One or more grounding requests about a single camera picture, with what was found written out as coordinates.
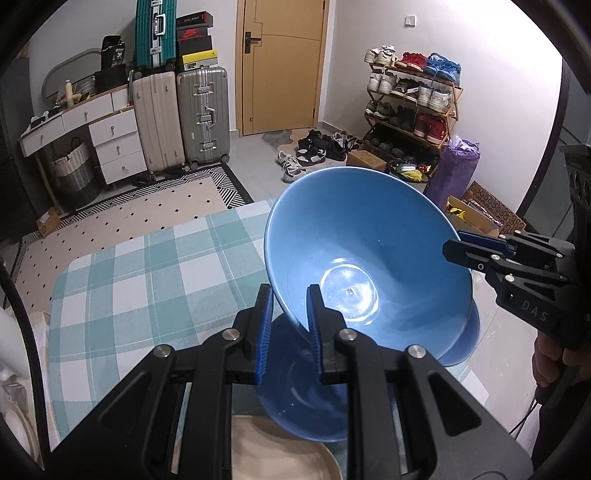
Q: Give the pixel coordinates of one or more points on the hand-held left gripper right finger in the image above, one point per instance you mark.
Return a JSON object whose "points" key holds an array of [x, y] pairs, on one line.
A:
{"points": [[315, 339]]}

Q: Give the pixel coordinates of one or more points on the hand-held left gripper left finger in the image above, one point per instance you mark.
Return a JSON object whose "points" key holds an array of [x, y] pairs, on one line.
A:
{"points": [[263, 341]]}

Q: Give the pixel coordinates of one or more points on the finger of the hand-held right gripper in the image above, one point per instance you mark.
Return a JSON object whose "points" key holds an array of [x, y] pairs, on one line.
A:
{"points": [[485, 242], [466, 256]]}

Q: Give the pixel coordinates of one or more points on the blue bowl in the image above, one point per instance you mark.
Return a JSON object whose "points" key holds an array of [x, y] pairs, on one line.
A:
{"points": [[300, 406], [369, 230]]}

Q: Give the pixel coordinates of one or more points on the cream plate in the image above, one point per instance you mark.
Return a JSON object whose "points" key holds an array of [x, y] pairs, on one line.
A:
{"points": [[277, 447]]}

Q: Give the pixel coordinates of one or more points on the person's right hand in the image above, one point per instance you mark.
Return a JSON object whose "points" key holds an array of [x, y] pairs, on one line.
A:
{"points": [[554, 369]]}

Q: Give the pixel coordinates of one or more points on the patterned brown box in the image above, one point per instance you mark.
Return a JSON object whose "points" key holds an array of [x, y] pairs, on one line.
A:
{"points": [[498, 207]]}

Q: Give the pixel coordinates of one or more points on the purple rolled mat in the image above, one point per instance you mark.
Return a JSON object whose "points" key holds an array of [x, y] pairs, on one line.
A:
{"points": [[455, 170]]}

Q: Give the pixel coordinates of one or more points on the small waste bin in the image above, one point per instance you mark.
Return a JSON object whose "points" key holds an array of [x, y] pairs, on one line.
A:
{"points": [[411, 175]]}

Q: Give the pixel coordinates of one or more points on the teal checked tablecloth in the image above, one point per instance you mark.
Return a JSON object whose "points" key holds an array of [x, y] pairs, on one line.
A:
{"points": [[138, 295]]}

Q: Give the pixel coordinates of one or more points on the person's black clothing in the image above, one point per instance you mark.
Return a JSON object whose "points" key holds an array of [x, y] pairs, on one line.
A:
{"points": [[549, 438]]}

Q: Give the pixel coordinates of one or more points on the plain brown cardboard box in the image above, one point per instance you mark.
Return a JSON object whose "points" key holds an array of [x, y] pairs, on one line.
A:
{"points": [[365, 161]]}

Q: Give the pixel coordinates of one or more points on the wooden shoe rack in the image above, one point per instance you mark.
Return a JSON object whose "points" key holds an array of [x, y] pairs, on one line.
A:
{"points": [[455, 101]]}

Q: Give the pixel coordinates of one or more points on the dark framed glass door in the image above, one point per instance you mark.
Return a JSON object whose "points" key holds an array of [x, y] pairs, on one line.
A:
{"points": [[564, 92]]}

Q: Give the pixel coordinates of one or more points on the rows of assorted sneakers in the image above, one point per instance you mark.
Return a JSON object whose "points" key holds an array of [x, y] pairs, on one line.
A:
{"points": [[411, 87]]}

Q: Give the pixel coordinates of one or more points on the patterned floor rug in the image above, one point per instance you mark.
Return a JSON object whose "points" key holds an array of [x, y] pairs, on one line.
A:
{"points": [[152, 207]]}

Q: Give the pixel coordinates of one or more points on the group of dark shoes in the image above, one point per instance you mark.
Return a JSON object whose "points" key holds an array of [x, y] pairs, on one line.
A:
{"points": [[314, 152]]}

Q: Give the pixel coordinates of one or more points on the grey door mat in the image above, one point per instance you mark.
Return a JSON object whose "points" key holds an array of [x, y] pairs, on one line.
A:
{"points": [[277, 139]]}

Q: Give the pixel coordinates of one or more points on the beige checked tablecloth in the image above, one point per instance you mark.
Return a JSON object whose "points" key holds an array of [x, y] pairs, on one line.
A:
{"points": [[39, 350]]}

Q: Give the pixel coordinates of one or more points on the silver suitcase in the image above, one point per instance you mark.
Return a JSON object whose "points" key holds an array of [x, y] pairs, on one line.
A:
{"points": [[203, 115]]}

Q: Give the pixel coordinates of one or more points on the beige suitcase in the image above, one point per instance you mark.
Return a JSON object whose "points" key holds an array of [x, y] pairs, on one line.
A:
{"points": [[157, 124]]}

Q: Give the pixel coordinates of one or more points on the small cardboard box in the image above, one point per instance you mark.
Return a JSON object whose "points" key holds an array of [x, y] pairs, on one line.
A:
{"points": [[48, 224]]}

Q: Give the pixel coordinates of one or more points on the woven laundry basket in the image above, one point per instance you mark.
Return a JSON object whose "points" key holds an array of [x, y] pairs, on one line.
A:
{"points": [[74, 168]]}

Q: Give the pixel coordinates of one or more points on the wooden door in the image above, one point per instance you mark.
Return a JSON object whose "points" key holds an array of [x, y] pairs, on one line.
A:
{"points": [[281, 69]]}

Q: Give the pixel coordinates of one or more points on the white dressing table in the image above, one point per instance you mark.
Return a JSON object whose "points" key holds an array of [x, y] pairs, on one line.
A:
{"points": [[92, 124]]}

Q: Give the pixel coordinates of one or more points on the yellow black shoe box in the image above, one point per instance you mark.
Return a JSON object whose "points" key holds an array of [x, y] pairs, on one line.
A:
{"points": [[196, 60]]}

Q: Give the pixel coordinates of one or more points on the black refrigerator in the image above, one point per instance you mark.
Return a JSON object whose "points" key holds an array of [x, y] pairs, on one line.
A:
{"points": [[9, 161]]}

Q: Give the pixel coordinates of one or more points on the white bottle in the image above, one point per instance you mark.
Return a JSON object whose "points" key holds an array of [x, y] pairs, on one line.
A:
{"points": [[69, 92]]}

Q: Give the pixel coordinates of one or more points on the red logo shoe box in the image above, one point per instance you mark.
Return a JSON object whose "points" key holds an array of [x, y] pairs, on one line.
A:
{"points": [[194, 33]]}

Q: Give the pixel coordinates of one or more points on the black printed bag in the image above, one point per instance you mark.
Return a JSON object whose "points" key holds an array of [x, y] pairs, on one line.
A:
{"points": [[113, 51]]}

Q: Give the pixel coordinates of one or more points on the teal suitcase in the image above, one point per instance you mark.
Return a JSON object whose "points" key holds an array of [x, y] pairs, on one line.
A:
{"points": [[154, 32]]}

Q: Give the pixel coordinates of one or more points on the oval mirror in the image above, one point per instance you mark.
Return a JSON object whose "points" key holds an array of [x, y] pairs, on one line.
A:
{"points": [[60, 74]]}

